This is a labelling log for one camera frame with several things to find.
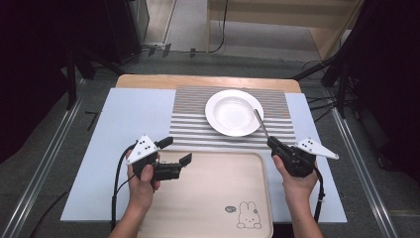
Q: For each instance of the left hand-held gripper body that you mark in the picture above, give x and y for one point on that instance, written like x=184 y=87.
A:
x=142 y=150

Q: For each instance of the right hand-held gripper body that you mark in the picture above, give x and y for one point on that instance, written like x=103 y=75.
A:
x=297 y=158

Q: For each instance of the beige tray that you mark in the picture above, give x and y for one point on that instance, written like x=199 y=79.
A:
x=211 y=191

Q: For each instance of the white plate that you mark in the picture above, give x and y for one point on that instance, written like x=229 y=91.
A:
x=231 y=114

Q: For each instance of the person's right hand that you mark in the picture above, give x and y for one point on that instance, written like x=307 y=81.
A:
x=298 y=186

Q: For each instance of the person's left hand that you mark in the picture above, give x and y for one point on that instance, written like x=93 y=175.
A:
x=142 y=191

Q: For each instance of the striped placemat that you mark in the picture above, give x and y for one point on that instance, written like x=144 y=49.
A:
x=191 y=125

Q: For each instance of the light blue table mat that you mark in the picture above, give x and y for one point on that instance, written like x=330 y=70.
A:
x=132 y=115

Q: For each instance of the wooden table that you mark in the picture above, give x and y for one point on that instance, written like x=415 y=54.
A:
x=198 y=81

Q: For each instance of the black metal stand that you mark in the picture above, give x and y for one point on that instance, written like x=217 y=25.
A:
x=343 y=86
x=71 y=82

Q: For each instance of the black cabinet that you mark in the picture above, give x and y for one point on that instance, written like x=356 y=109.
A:
x=127 y=29

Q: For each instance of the wooden platform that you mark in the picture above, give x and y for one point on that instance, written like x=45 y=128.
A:
x=280 y=20

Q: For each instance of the black curtain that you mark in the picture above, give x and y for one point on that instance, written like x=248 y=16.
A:
x=389 y=72
x=29 y=66

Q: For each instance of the metal floor rail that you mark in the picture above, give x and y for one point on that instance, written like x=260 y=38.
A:
x=363 y=172
x=43 y=168

